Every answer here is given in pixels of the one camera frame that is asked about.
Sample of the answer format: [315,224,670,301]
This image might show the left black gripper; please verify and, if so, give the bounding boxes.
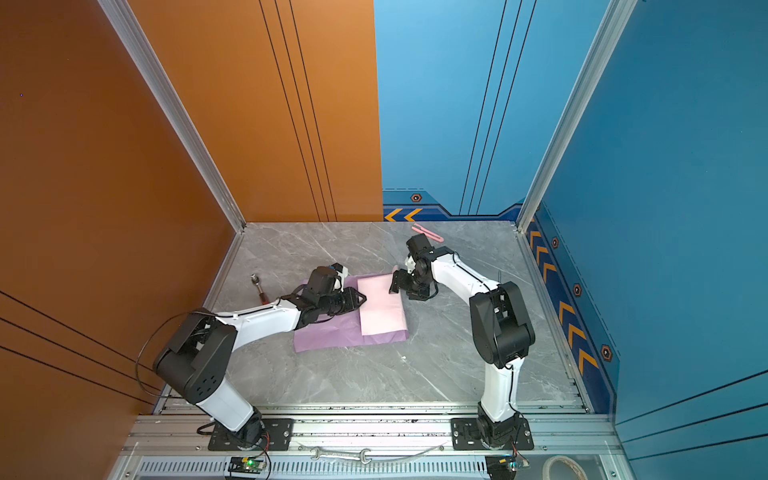
[318,286,368,317]

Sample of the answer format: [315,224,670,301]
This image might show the pink wrapping paper sheet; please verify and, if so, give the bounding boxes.
[293,273,409,353]

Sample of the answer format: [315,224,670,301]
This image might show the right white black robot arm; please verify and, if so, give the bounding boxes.
[390,251,536,451]

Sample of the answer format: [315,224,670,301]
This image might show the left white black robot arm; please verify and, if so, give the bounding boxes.
[153,287,367,450]

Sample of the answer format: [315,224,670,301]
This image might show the pink scissors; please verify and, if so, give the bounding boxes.
[411,224,444,243]

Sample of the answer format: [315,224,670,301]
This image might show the left green circuit board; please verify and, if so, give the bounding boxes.
[226,456,271,479]

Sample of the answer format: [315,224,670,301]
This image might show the green circuit board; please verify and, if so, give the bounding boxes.
[485,456,518,480]
[226,456,271,479]

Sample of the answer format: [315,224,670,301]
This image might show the right green circuit board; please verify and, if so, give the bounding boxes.
[485,456,518,480]

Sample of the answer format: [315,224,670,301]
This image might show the white tape roll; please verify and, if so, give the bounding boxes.
[542,455,589,480]

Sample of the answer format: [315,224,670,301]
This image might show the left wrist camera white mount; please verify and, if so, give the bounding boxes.
[306,263,349,295]

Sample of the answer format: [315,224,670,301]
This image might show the red handled ratchet tool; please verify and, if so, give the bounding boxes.
[250,274,270,305]

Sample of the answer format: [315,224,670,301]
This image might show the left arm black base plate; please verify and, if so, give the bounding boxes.
[208,418,295,453]

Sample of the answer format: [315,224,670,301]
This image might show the silver wrench on rail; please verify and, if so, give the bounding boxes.
[298,445,372,465]

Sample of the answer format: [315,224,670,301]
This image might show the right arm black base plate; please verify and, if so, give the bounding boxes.
[450,416,535,451]

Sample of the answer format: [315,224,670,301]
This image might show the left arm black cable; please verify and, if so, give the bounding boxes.
[135,311,205,400]

